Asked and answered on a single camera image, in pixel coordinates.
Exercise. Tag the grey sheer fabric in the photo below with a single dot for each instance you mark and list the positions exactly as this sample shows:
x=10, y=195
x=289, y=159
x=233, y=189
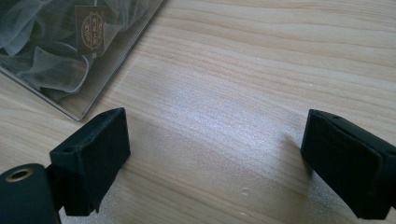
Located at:
x=46, y=43

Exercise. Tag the clear plastic package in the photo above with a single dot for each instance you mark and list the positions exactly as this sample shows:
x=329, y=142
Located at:
x=102, y=71

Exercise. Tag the dark label with gold emblem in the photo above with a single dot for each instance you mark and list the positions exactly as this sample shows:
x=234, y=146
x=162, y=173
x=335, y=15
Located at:
x=91, y=30

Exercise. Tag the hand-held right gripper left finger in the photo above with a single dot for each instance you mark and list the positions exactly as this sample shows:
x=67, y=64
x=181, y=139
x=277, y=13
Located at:
x=93, y=161

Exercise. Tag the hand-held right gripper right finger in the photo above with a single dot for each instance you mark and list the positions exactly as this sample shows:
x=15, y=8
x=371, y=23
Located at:
x=345, y=165

